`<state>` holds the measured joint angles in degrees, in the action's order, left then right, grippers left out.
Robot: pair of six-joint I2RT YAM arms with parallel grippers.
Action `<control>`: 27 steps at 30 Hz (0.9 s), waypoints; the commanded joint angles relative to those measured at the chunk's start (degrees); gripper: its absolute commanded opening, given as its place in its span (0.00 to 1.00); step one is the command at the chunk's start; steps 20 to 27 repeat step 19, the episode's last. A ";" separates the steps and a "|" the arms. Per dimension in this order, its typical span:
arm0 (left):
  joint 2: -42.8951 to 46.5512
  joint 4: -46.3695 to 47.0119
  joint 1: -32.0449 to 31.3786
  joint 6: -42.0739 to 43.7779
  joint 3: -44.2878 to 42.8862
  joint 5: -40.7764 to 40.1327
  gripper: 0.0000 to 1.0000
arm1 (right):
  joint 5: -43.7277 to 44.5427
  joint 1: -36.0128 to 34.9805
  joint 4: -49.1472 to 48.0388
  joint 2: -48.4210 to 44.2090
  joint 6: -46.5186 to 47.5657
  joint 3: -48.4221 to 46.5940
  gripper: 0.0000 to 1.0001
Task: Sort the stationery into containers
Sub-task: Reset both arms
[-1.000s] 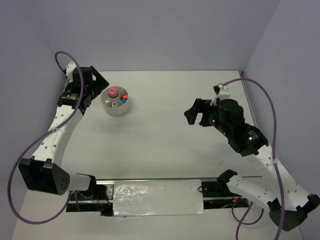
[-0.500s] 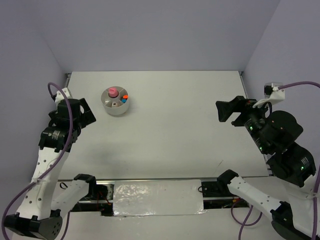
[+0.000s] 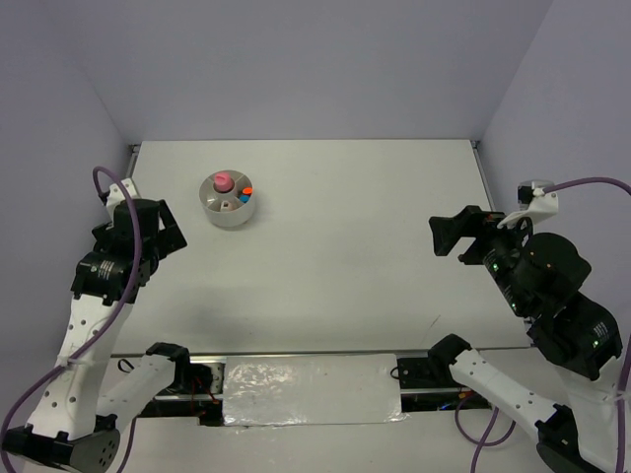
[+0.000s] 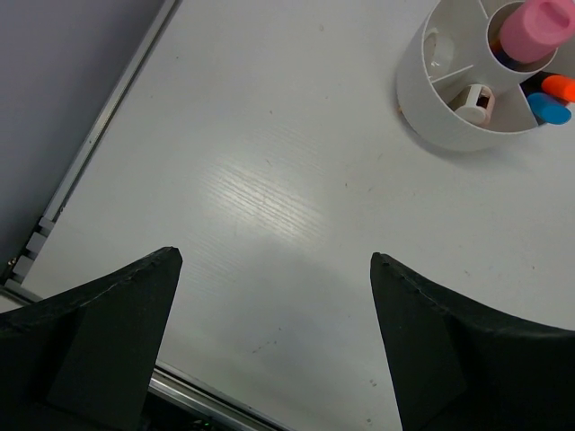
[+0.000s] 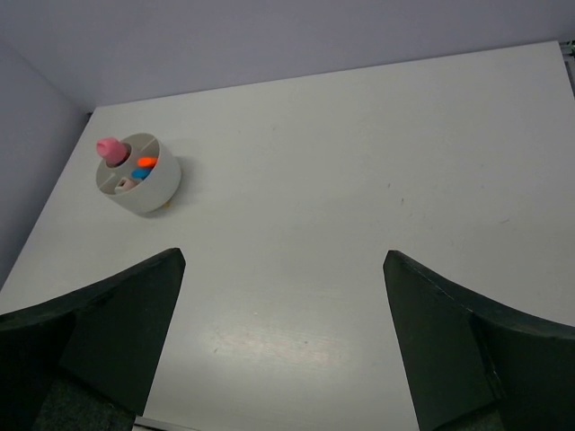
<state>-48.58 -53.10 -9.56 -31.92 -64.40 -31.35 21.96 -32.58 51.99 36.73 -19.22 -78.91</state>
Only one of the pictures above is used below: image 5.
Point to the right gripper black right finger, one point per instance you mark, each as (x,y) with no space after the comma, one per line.
(473,363)

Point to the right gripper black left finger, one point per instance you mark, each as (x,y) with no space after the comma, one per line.
(87,360)

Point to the pink marker pack bottle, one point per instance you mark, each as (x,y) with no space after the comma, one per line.
(112,151)

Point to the white round divided organizer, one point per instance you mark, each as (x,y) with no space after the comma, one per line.
(151,193)

